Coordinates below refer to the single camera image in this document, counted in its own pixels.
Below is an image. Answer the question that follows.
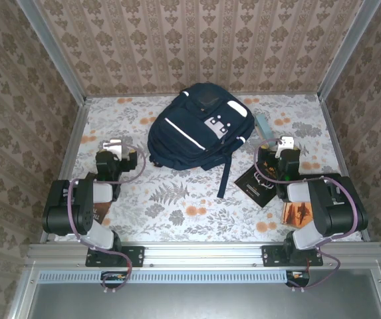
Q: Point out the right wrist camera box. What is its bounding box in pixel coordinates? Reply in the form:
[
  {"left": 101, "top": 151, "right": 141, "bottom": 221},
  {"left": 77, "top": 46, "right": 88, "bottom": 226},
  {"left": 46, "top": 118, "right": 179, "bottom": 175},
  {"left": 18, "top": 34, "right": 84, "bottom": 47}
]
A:
[{"left": 275, "top": 135, "right": 295, "bottom": 159}]

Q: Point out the floral table cover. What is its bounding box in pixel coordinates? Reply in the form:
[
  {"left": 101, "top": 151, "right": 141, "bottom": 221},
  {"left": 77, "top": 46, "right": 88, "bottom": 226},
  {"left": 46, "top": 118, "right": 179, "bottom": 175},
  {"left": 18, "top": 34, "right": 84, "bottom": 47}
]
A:
[{"left": 49, "top": 94, "right": 366, "bottom": 243}]

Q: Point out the navy blue backpack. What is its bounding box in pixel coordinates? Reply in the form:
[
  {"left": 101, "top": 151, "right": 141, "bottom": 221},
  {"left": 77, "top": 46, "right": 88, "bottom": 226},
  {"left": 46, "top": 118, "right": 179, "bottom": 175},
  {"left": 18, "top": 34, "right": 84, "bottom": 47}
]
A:
[{"left": 147, "top": 82, "right": 256, "bottom": 199}]

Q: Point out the slotted light blue cable duct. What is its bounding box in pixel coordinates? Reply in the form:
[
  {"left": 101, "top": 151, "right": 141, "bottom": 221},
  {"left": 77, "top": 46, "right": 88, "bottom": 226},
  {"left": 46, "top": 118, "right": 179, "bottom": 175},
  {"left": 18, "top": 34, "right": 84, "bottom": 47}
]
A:
[{"left": 39, "top": 269, "right": 293, "bottom": 284}]

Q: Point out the orange book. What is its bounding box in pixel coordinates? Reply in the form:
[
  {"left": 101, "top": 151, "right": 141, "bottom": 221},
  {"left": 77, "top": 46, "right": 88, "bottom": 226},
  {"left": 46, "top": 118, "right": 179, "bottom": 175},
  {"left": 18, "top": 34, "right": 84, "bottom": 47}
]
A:
[{"left": 281, "top": 201, "right": 314, "bottom": 229}]

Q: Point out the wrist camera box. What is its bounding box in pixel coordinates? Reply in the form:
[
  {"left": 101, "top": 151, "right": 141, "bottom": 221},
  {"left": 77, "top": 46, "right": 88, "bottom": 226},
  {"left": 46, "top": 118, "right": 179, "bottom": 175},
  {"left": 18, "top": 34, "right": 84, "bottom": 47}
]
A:
[
  {"left": 102, "top": 139, "right": 124, "bottom": 160},
  {"left": 275, "top": 135, "right": 295, "bottom": 159}
]

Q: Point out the light blue book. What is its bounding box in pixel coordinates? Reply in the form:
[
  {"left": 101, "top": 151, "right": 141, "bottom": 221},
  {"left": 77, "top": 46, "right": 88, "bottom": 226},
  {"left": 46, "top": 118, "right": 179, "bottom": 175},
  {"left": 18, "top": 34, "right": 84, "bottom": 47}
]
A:
[{"left": 254, "top": 114, "right": 273, "bottom": 140}]

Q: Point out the grey metal panel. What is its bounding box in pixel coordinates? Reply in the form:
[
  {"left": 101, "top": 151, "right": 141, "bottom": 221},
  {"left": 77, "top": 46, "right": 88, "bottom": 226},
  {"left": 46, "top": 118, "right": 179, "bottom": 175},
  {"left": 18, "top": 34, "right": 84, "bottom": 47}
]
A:
[{"left": 9, "top": 265, "right": 381, "bottom": 319}]

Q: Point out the black book gold text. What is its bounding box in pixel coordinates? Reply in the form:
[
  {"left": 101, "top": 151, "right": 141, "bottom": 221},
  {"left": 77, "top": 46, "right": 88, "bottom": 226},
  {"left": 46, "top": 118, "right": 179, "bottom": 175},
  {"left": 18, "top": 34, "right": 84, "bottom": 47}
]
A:
[{"left": 233, "top": 162, "right": 279, "bottom": 209}]

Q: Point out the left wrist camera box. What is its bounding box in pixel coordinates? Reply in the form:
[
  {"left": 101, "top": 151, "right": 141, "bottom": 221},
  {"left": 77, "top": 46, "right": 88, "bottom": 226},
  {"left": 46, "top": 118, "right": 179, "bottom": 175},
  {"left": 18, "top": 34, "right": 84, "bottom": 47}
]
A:
[{"left": 102, "top": 139, "right": 124, "bottom": 160}]

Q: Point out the aluminium front rail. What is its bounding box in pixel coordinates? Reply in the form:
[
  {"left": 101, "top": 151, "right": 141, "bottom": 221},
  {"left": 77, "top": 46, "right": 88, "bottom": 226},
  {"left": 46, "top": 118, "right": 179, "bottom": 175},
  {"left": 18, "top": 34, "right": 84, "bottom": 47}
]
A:
[{"left": 27, "top": 242, "right": 381, "bottom": 266}]

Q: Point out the aluminium table side rail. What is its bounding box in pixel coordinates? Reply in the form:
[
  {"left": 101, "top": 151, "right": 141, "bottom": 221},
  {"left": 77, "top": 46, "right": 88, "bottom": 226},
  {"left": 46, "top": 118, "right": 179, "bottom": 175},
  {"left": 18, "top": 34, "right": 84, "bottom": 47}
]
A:
[{"left": 319, "top": 96, "right": 372, "bottom": 242}]

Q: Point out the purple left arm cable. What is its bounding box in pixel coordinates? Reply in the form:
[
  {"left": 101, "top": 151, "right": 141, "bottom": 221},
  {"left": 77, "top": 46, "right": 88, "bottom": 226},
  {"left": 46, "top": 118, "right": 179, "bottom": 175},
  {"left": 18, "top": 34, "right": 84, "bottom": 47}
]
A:
[{"left": 66, "top": 144, "right": 147, "bottom": 293}]

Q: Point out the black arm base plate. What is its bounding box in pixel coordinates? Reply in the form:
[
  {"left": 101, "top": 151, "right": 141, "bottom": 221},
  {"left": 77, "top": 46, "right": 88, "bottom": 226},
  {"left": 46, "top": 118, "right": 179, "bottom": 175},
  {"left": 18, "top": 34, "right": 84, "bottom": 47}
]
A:
[
  {"left": 85, "top": 245, "right": 145, "bottom": 268},
  {"left": 261, "top": 245, "right": 324, "bottom": 267}
]

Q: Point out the aluminium frame post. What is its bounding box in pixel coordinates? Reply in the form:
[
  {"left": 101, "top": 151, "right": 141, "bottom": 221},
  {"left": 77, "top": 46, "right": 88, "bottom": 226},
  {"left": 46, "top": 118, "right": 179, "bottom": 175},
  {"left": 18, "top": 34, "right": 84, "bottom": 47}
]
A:
[
  {"left": 16, "top": 0, "right": 88, "bottom": 104},
  {"left": 318, "top": 0, "right": 381, "bottom": 100}
]

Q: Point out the dark brown book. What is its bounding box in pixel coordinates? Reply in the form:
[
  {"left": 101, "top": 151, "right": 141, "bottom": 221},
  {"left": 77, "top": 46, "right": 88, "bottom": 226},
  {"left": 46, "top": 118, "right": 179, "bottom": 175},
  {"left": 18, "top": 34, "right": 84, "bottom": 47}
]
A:
[{"left": 92, "top": 201, "right": 113, "bottom": 225}]

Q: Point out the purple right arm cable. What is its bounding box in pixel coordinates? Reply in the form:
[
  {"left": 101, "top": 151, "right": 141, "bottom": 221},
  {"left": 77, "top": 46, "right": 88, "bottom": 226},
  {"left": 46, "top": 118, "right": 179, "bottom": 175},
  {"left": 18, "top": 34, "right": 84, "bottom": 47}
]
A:
[{"left": 253, "top": 138, "right": 359, "bottom": 290}]

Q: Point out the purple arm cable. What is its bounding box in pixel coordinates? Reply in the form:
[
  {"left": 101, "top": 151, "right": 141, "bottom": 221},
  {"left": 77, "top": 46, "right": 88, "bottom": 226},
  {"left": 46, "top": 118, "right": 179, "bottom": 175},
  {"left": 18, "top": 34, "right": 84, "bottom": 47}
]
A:
[
  {"left": 253, "top": 138, "right": 359, "bottom": 290},
  {"left": 66, "top": 144, "right": 147, "bottom": 293}
]

